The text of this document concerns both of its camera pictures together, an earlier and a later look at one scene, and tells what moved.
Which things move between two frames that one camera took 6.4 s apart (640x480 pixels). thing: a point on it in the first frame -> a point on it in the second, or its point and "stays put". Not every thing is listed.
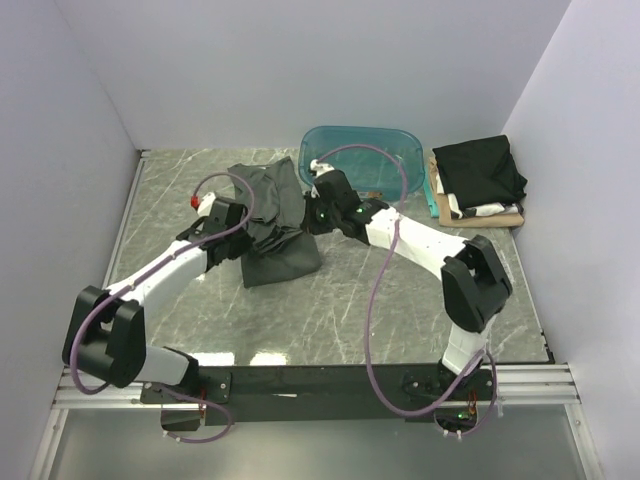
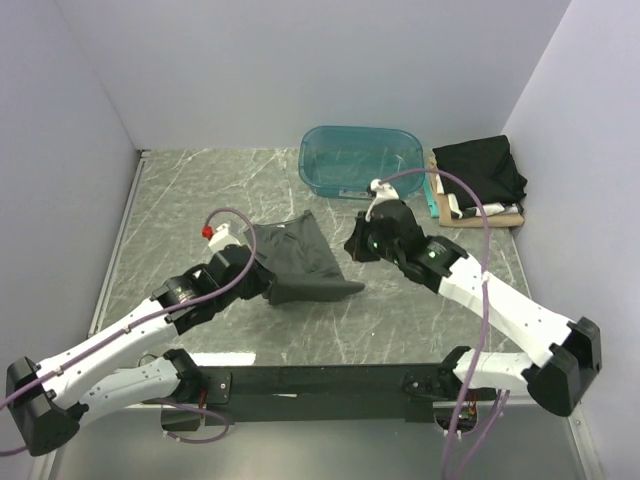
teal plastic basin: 371,170 stays put
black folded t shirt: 480,172 stays put
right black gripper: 310,224 -> 356,243
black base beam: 318,393 stays put
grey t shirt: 279,249 -> 299,261
